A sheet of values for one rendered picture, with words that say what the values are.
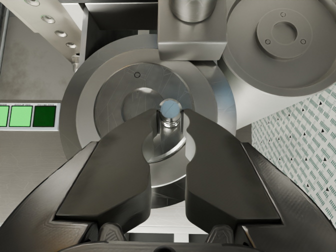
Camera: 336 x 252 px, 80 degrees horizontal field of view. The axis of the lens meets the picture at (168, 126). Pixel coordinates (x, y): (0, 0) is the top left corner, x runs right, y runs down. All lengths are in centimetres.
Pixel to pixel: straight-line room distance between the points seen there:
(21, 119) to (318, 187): 61
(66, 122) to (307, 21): 23
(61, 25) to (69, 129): 33
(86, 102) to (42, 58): 203
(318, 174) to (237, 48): 16
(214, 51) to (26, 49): 221
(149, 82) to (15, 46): 227
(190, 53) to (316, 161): 18
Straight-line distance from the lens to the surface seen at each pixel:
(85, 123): 18
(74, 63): 59
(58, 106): 58
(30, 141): 61
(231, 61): 19
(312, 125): 28
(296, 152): 30
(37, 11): 47
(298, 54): 22
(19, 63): 231
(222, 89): 18
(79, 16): 24
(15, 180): 62
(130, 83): 16
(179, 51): 16
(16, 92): 222
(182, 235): 53
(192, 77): 17
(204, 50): 16
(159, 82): 15
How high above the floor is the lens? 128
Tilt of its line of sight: 9 degrees down
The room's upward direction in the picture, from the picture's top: 179 degrees counter-clockwise
